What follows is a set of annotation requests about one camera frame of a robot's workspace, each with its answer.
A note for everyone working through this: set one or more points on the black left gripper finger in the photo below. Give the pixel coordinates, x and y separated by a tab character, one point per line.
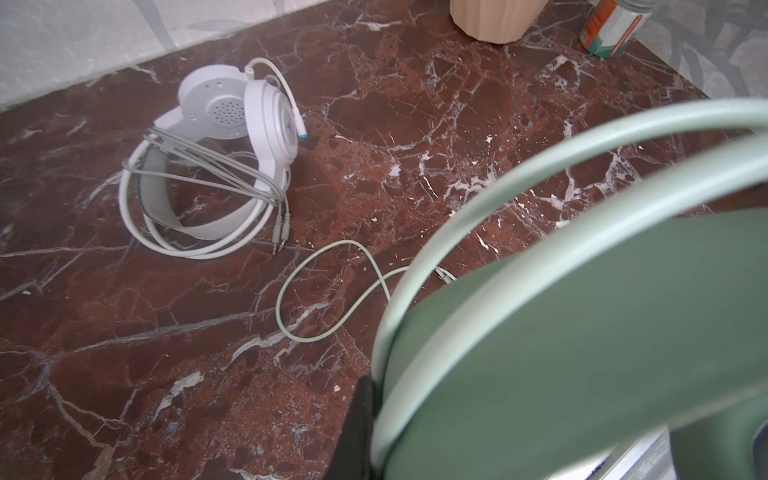
351	458

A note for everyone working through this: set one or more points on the white over-ear headphones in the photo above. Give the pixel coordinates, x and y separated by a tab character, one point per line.
234	130

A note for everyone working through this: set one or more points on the mint green over-ear headphones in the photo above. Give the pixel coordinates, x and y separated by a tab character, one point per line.
635	315

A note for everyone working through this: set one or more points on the potted plant beige pot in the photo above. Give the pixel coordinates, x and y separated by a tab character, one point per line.
496	21

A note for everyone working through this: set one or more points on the small green white tin can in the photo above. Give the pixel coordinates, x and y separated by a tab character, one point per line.
612	25

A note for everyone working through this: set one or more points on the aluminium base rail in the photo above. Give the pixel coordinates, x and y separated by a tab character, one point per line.
646	458

